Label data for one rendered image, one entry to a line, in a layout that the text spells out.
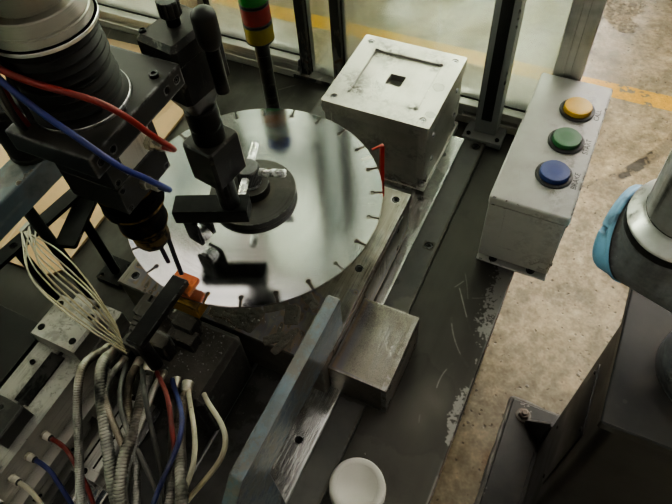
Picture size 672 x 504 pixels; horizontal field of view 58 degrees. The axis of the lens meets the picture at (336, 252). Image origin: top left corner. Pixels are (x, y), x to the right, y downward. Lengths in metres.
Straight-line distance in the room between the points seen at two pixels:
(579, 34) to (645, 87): 1.57
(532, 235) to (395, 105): 0.29
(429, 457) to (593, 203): 1.42
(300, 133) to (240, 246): 0.20
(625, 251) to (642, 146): 1.57
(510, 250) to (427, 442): 0.30
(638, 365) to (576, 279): 1.00
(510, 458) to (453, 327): 0.77
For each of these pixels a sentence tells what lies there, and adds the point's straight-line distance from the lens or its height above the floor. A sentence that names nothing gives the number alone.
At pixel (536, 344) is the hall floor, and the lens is 1.78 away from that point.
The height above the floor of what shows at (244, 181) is 1.00.
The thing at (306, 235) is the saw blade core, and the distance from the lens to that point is 0.74.
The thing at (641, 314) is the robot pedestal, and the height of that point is 0.75.
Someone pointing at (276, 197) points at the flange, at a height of 0.96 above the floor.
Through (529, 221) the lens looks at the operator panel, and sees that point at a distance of 0.87.
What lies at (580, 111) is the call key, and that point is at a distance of 0.99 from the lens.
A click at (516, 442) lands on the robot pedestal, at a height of 0.01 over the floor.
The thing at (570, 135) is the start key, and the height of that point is 0.91.
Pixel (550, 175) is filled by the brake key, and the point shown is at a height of 0.91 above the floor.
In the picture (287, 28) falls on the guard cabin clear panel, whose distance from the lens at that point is 1.24.
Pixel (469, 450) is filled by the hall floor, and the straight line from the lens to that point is 1.63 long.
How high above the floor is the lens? 1.54
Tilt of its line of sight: 55 degrees down
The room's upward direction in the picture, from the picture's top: 6 degrees counter-clockwise
